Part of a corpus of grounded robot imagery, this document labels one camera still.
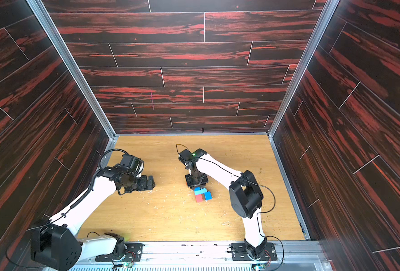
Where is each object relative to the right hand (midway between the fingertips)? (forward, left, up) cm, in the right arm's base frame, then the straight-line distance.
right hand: (198, 185), depth 88 cm
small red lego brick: (-7, -1, 0) cm, 7 cm away
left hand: (-4, +25, +4) cm, 25 cm away
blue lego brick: (-6, -5, -1) cm, 8 cm away
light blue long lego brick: (-4, -1, +1) cm, 5 cm away
